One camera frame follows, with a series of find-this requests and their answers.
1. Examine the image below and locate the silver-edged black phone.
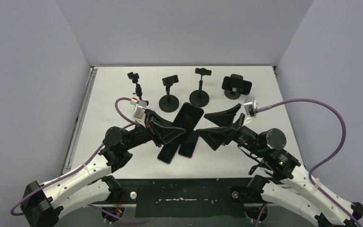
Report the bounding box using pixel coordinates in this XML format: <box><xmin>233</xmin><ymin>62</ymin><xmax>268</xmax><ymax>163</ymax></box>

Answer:
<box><xmin>157</xmin><ymin>142</ymin><xmax>180</xmax><ymax>164</ymax></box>

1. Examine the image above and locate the brown-base small phone stand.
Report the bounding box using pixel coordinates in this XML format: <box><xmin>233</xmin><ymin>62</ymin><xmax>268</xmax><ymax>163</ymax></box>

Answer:
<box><xmin>224</xmin><ymin>74</ymin><xmax>243</xmax><ymax>100</ymax></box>

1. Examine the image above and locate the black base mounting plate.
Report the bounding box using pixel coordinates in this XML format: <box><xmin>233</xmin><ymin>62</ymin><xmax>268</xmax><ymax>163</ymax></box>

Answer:
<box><xmin>100</xmin><ymin>177</ymin><xmax>264</xmax><ymax>218</ymax></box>

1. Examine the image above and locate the black bent-arm phone stand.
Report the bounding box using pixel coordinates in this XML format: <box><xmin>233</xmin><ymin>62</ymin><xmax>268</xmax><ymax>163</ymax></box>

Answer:
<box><xmin>127</xmin><ymin>72</ymin><xmax>143</xmax><ymax>100</ymax></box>

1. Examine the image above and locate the black round-base phone stand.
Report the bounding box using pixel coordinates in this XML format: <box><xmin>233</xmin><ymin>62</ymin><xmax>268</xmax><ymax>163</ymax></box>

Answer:
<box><xmin>189</xmin><ymin>68</ymin><xmax>212</xmax><ymax>107</ymax></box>

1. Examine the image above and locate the black ball-joint phone stand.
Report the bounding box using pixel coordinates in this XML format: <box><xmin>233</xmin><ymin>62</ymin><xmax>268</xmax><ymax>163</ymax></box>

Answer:
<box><xmin>159</xmin><ymin>75</ymin><xmax>180</xmax><ymax>113</ymax></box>

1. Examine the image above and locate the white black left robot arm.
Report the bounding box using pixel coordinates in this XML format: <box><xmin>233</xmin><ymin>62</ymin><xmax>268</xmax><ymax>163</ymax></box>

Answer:
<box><xmin>19</xmin><ymin>109</ymin><xmax>186</xmax><ymax>227</ymax></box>

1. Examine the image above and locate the black thin cable loop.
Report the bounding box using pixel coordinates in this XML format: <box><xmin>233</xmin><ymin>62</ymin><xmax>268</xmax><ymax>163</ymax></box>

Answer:
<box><xmin>238</xmin><ymin>145</ymin><xmax>271</xmax><ymax>176</ymax></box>

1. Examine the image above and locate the purple cased phone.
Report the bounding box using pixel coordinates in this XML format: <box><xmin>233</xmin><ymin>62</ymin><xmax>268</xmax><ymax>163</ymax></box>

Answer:
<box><xmin>178</xmin><ymin>131</ymin><xmax>199</xmax><ymax>158</ymax></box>

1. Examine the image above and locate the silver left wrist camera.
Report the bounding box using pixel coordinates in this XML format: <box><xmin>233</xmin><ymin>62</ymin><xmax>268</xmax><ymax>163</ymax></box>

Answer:
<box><xmin>130</xmin><ymin>97</ymin><xmax>148</xmax><ymax>124</ymax></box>

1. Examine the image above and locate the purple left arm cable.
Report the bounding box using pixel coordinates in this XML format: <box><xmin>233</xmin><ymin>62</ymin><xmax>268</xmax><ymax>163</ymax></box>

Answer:
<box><xmin>10</xmin><ymin>97</ymin><xmax>138</xmax><ymax>217</ymax></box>

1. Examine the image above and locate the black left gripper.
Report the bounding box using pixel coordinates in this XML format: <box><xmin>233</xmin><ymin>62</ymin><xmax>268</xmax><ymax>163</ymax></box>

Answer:
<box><xmin>123</xmin><ymin>111</ymin><xmax>186</xmax><ymax>150</ymax></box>

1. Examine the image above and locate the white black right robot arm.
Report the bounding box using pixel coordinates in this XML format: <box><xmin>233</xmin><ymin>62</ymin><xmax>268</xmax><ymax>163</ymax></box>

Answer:
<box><xmin>198</xmin><ymin>102</ymin><xmax>363</xmax><ymax>227</ymax></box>

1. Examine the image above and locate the black phone on brown stand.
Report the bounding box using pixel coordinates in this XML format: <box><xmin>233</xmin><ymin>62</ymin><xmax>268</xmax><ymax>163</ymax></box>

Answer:
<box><xmin>222</xmin><ymin>77</ymin><xmax>252</xmax><ymax>95</ymax></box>

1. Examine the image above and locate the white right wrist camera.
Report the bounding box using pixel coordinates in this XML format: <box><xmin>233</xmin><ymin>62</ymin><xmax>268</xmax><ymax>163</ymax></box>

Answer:
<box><xmin>243</xmin><ymin>96</ymin><xmax>258</xmax><ymax>125</ymax></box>

